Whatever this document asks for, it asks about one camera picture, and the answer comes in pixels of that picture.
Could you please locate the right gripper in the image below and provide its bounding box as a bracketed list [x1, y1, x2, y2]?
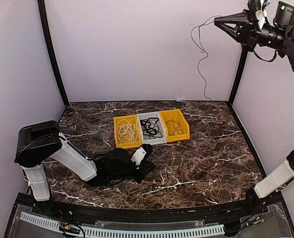
[215, 8, 290, 51]

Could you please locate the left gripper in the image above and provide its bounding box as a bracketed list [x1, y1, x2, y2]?
[109, 160, 156, 183]

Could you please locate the black thin cable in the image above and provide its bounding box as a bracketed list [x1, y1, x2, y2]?
[144, 128, 165, 142]

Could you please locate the yellow bin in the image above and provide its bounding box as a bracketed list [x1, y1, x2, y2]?
[159, 109, 190, 143]
[114, 115, 142, 149]

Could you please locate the thick black cable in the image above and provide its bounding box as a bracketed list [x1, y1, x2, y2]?
[139, 117, 161, 136]

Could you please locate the thick white cable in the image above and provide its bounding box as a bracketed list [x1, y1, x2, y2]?
[117, 126, 140, 144]

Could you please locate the blue white thin cable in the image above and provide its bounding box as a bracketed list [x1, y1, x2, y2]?
[190, 15, 223, 101]

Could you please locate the white bin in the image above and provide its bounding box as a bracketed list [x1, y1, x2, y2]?
[137, 112, 167, 145]

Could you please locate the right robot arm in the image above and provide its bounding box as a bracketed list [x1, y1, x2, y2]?
[213, 0, 294, 215]

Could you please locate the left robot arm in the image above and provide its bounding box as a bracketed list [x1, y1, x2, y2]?
[14, 120, 156, 216]

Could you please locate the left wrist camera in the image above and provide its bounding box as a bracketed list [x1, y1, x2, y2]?
[130, 144, 153, 167]

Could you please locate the right black frame post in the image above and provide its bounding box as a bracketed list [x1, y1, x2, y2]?
[227, 8, 254, 108]

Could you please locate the black frame post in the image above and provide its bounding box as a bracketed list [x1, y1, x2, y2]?
[227, 8, 254, 108]
[37, 0, 69, 107]

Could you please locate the black front rail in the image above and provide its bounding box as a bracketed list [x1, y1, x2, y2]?
[15, 192, 269, 224]

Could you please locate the white slotted cable duct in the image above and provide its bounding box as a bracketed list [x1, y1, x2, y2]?
[20, 212, 225, 238]

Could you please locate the left black frame post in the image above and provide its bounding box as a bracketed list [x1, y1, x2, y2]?
[37, 0, 69, 107]

